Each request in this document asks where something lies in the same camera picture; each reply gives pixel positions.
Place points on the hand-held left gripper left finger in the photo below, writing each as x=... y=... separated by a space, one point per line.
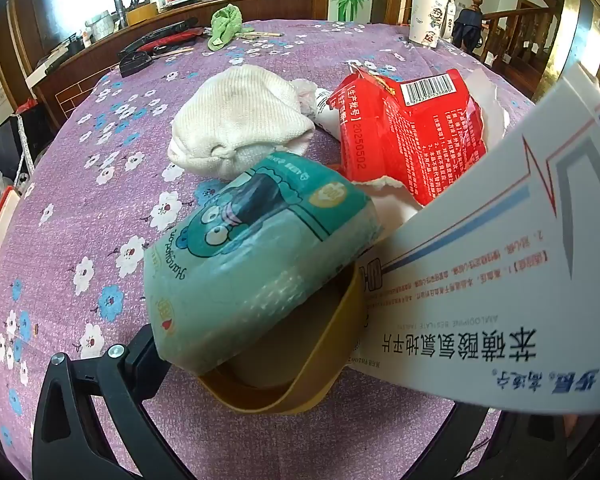
x=130 y=360

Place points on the wooden stick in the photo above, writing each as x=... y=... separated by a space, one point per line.
x=175 y=52
x=262 y=35

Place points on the red snack packet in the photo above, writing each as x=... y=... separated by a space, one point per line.
x=410 y=140

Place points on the small white coffee cup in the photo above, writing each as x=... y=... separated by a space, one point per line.
x=455 y=17

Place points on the purple floral tablecloth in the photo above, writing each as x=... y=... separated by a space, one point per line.
x=105 y=185

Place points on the red framed white board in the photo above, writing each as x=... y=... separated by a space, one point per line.
x=2 y=220

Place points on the white knit cloth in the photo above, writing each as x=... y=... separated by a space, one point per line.
x=240 y=115

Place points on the yellow plastic bowl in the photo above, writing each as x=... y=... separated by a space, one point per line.
x=345 y=340

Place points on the wooden stair railing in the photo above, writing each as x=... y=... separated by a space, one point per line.
x=525 y=30

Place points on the yellow box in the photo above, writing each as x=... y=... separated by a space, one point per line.
x=144 y=12

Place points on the black red hand tool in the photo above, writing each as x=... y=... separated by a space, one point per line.
x=165 y=35

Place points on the clear plastic wrapper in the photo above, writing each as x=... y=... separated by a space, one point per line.
x=310 y=97

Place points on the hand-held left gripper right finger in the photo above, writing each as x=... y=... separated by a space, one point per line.
x=510 y=450

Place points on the wooden counter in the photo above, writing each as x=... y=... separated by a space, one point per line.
x=260 y=7

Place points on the white striped medicine box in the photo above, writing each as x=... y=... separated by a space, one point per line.
x=480 y=285

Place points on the small black case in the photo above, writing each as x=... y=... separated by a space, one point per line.
x=135 y=64

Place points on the teal cartoon print packet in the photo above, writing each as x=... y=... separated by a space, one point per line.
x=260 y=260

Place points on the cartoon print paper cup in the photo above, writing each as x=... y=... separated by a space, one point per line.
x=427 y=10

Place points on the green crumpled bag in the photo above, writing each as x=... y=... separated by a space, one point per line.
x=225 y=22

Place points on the dark jacket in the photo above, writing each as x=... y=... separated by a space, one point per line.
x=467 y=27

